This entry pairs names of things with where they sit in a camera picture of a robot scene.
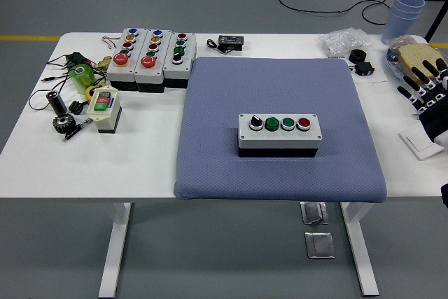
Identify clear plastic parts bag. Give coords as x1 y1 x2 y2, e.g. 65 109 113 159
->
318 28 373 58

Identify black digital meter module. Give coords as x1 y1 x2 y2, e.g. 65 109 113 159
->
217 34 246 52

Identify red and white wires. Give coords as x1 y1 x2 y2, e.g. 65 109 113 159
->
101 35 123 49

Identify black power adapter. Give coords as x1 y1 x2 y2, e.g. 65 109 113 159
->
66 52 94 69

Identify grey four-button control box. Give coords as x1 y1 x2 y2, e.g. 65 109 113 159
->
237 113 323 159

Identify small black servo block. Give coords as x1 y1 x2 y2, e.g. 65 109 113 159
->
353 62 375 77

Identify black metal frame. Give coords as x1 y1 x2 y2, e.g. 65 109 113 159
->
398 0 448 43

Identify green tape roll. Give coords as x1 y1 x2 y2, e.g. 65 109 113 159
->
68 63 96 95

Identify white paper sheet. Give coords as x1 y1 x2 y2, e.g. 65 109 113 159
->
346 55 389 85

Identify black pen tool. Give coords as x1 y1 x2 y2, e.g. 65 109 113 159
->
62 116 94 143

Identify black wires with plug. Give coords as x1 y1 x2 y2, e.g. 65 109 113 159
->
28 54 106 111

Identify open metal floor socket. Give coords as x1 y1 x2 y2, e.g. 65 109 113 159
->
300 202 330 225

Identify black cylinder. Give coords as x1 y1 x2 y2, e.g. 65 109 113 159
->
46 90 69 116

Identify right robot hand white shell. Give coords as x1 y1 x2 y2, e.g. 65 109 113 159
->
397 57 448 146

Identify grey five-button emergency-stop box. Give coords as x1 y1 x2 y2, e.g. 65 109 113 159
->
106 27 150 90
134 28 173 93

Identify grey four-button selector box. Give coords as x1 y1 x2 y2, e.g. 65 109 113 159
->
163 32 197 89

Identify closed metal floor socket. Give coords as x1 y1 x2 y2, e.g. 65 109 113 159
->
304 231 336 260

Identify bread slice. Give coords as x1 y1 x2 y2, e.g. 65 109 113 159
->
397 43 448 85

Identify blue-grey padded mat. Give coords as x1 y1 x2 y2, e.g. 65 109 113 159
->
174 55 389 204

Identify stack of blue cups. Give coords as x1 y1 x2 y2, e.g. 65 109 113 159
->
381 0 427 47

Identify black meter cable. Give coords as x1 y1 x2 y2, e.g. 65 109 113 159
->
205 39 228 55

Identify white table leg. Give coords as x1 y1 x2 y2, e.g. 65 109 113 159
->
97 202 133 298
339 202 380 296

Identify black ring part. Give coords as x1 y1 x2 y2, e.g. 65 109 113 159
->
349 48 368 63

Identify beige red-green switch box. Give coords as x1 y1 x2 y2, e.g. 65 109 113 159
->
86 84 123 134

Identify black metal gear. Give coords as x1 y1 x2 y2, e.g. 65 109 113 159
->
52 113 77 134

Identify white wall switch plate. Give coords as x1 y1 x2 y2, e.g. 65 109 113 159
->
398 128 445 161

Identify brass fitting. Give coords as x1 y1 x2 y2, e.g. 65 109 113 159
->
94 55 112 71

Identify yellow tape roll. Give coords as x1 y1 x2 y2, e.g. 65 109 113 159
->
85 83 107 100

